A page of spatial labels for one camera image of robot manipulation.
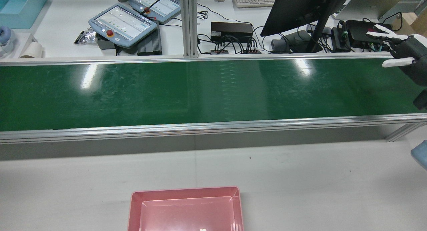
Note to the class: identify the black usb hub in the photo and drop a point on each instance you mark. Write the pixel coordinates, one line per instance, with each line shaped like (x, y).
(233, 51)

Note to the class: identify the black monitor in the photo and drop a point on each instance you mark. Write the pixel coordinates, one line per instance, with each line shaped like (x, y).
(297, 10)

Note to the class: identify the black mini computer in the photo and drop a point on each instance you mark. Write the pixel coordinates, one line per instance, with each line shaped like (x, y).
(358, 32)

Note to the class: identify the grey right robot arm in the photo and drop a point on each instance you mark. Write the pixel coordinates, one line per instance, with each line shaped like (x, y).
(421, 159)

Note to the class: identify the cardboard box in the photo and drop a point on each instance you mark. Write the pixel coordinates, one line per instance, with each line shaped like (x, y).
(413, 24)

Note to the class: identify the light blue plastic bin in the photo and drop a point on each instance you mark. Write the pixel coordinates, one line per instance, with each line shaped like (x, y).
(20, 7)

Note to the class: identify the pink plastic box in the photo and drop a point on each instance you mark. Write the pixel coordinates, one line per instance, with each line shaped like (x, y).
(186, 209)

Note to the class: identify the aluminium profile post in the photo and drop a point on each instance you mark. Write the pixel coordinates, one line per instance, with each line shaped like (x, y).
(188, 24)

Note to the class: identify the silver laptop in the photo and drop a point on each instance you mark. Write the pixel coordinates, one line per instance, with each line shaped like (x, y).
(370, 4)

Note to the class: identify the green conveyor belt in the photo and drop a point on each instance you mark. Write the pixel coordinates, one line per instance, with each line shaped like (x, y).
(200, 94)

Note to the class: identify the silver foil packet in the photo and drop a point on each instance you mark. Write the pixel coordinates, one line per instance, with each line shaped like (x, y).
(85, 36)

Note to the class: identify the black ribbed device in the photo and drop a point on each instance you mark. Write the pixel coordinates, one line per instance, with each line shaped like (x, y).
(150, 44)

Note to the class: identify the black power supply box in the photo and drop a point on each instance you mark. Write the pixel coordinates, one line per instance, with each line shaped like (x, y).
(231, 31)

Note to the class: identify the white keyboard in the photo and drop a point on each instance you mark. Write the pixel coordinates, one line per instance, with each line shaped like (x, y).
(254, 0)

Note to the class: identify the small blue-grey teach pendant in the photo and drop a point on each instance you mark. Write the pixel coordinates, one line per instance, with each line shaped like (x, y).
(156, 2)

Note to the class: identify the white tape roll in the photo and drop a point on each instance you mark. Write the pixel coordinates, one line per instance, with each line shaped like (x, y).
(32, 50)

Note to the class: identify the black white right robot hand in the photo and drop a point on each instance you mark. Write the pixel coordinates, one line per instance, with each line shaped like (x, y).
(412, 54)

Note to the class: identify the large blue-grey teach pendant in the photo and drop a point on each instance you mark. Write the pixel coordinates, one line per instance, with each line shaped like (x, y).
(123, 24)

